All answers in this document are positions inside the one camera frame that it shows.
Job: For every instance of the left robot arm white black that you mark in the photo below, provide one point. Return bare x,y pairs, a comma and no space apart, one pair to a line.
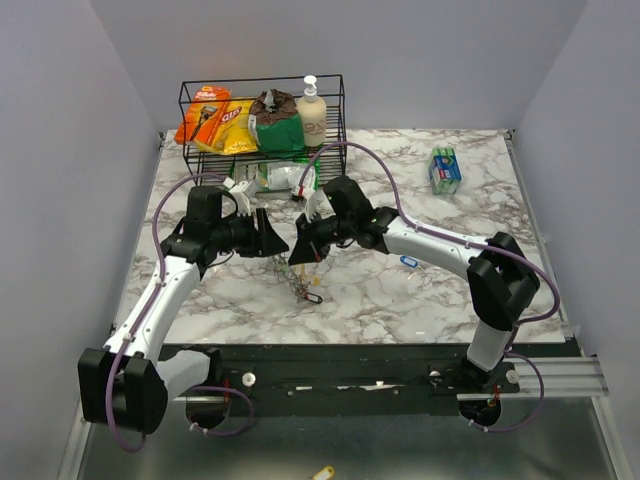
125,384

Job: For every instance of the blue tag loose key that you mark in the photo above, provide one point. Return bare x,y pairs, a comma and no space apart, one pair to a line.
414,265

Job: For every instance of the yellow key tag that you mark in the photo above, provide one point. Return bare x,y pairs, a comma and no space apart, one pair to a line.
308,278

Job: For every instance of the black key tag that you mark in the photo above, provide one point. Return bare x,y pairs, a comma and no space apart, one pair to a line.
313,298

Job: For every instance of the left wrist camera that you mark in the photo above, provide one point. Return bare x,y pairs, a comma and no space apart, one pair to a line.
242,193

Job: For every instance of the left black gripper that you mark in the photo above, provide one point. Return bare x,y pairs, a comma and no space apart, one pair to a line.
263,242

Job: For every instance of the cream soap pump bottle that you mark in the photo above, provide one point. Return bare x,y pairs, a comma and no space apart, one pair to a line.
312,110

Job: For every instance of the black wire rack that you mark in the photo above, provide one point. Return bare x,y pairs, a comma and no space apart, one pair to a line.
330,164

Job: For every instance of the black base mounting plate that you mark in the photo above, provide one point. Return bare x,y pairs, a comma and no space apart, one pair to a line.
355,380

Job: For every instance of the aluminium rail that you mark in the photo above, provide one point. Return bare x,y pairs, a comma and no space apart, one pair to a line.
563,377

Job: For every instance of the green brown bag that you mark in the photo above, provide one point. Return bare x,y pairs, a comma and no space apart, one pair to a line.
275,124

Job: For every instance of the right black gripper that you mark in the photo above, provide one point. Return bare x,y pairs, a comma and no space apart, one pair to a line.
308,248

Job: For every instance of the yellow tag on floor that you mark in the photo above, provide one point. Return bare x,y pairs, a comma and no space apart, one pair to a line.
327,473

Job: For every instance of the green white snack bag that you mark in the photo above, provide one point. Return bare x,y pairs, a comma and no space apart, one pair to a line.
272,175

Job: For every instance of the orange razor package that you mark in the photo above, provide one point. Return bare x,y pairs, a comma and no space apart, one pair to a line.
203,117

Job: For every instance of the blue green sponge pack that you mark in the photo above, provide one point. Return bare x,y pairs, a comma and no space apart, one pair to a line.
444,171

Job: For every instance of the yellow chips bag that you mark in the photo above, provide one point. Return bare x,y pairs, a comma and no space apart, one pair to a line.
227,132

